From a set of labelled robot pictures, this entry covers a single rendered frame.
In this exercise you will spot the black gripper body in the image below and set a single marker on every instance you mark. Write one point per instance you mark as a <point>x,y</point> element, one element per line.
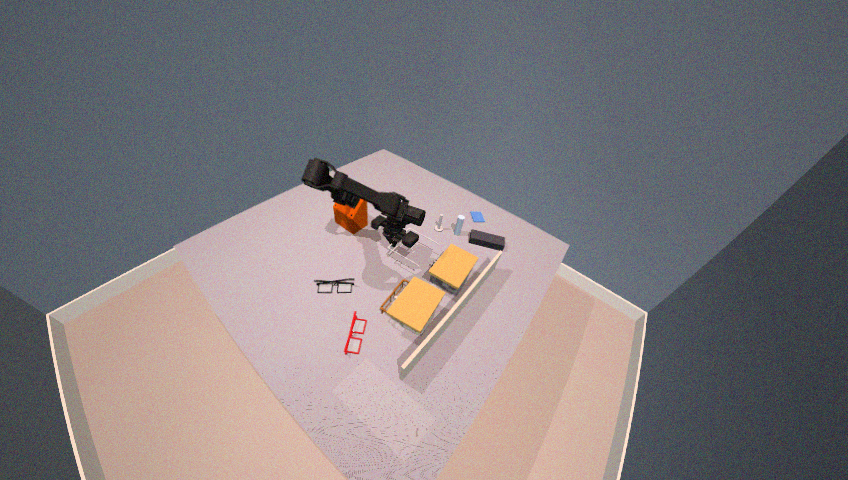
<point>396,228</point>

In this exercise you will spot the black-framed glasses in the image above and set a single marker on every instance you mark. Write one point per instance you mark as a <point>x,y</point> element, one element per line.
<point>326,286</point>

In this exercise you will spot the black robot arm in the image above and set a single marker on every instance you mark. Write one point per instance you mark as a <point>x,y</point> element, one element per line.
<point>346,191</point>

